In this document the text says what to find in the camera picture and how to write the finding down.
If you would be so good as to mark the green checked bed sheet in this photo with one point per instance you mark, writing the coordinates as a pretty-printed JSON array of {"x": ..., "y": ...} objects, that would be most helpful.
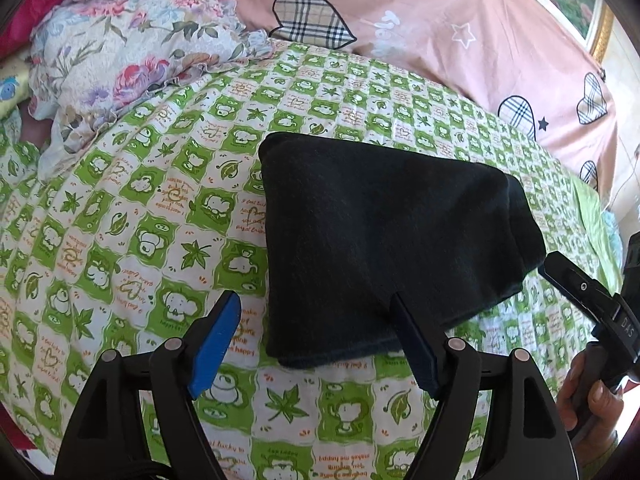
[{"x": 150, "y": 200}]

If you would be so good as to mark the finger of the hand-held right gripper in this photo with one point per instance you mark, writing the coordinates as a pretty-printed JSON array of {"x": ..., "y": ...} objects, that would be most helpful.
[{"x": 575, "y": 285}]

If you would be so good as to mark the floral ruffled pillow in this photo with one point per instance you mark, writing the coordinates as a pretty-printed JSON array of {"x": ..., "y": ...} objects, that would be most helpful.
[{"x": 125, "y": 40}]

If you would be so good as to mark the person's right hand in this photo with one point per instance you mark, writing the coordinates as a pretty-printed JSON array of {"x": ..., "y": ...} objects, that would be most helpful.
[{"x": 597, "y": 400}]

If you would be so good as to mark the lime green cloth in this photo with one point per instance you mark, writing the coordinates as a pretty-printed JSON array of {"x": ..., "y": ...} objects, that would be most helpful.
[{"x": 587, "y": 205}]

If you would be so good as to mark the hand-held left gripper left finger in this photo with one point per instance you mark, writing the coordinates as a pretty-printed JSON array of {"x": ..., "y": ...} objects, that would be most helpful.
[{"x": 215, "y": 345}]

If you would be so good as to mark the pink quilt with plaid hearts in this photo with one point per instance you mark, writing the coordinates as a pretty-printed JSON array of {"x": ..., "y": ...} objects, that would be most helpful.
[{"x": 425, "y": 35}]

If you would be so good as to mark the yellow printed cloth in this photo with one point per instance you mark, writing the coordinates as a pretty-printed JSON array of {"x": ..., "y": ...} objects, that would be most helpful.
[{"x": 10, "y": 92}]

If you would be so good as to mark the light blue cloth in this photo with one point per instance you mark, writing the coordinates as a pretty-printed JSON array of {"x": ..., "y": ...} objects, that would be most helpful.
[{"x": 611, "y": 225}]

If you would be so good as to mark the black pants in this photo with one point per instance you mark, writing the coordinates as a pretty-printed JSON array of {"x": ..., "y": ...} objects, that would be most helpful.
[{"x": 375, "y": 235}]

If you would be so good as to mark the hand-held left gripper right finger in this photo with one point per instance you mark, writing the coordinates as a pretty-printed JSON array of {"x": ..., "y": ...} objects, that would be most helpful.
[{"x": 417, "y": 352}]

